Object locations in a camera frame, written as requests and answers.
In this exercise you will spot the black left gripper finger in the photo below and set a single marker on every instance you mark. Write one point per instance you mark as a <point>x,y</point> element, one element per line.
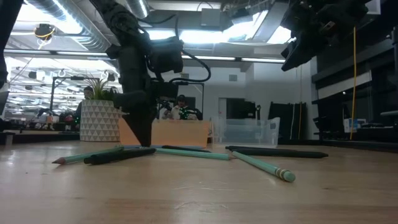
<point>141,127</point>

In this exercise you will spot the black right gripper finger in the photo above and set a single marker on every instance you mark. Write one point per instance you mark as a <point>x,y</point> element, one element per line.
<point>297,59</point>
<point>288,48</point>

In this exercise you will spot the black pen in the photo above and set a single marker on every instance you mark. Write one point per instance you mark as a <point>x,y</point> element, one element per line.
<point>280,153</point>
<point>118,155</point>
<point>248,148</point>
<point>186,148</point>

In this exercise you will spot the teal pen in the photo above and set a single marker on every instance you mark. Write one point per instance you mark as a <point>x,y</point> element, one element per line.
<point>264,165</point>

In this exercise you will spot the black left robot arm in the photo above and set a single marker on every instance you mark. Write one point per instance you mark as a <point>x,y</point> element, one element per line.
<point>107,11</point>

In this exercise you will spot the orange plastic bin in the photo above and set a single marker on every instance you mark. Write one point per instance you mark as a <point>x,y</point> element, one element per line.
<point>180,132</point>

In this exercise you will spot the person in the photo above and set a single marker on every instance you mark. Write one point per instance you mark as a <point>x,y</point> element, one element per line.
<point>88,92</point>
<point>178,112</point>

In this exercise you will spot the succulent in white patterned pot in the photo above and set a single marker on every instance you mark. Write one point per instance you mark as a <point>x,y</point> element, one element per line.
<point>99,119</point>

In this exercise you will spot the black leaning panels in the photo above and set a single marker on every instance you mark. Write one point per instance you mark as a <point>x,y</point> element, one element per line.
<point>281,121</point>

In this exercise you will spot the black office chair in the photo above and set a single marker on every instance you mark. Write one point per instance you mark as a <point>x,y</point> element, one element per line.
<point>320,127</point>

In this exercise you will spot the white and blue box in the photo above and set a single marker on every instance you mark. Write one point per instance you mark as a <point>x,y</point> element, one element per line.
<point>353,124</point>

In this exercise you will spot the clear plastic bin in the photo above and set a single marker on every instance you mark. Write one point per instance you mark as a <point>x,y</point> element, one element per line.
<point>245,132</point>

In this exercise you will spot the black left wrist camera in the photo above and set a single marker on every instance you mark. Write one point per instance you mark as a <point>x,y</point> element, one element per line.
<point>166,54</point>

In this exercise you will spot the black background station frame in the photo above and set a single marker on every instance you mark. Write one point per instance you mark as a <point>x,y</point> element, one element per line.
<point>203,99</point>

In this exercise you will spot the black wall screen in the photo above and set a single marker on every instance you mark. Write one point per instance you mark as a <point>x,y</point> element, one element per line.
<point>241,109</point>

